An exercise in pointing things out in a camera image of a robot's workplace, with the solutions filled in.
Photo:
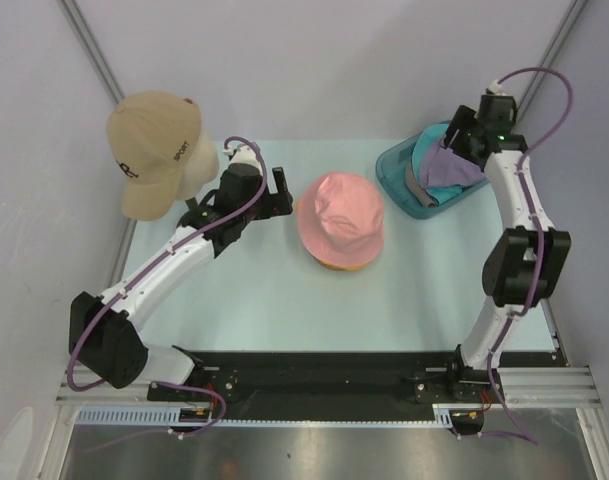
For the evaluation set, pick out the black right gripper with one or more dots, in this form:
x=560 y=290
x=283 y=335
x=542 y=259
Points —
x=463 y=118

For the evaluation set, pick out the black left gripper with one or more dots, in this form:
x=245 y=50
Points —
x=275 y=204

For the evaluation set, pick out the pink bucket hat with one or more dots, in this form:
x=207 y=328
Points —
x=344 y=187

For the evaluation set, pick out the yellow bucket hat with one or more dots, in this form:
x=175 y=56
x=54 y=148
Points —
x=339 y=236

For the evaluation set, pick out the tan baseball cap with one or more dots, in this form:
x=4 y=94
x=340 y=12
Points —
x=152 y=135

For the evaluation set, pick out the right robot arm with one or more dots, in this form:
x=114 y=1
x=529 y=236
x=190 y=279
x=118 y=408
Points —
x=526 y=262

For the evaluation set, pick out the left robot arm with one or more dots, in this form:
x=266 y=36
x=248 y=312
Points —
x=104 y=330

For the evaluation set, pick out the teal hat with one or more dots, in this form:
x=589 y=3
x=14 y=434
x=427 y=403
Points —
x=430 y=135

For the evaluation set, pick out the purple hat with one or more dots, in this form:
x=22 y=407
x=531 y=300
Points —
x=440 y=168

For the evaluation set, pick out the grey hat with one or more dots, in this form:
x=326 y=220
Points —
x=411 y=182

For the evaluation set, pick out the cream mannequin head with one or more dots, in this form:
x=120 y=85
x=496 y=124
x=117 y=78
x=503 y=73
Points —
x=201 y=168

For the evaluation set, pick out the teal plastic bin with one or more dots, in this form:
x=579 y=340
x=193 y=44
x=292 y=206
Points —
x=390 y=170

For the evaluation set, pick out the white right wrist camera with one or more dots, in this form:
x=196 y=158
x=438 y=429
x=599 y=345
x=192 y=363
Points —
x=496 y=89

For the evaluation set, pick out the aluminium corner rail right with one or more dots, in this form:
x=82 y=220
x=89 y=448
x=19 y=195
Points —
x=562 y=33

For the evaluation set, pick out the aluminium corner rail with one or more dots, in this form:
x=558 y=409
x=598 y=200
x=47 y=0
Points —
x=562 y=33
x=92 y=49

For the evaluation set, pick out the aluminium corner rail left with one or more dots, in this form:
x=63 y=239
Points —
x=92 y=49

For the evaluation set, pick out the aluminium frame rail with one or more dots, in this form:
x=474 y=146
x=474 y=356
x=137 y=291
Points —
x=522 y=388

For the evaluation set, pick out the white slotted cable duct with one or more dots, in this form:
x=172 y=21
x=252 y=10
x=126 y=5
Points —
x=416 y=416

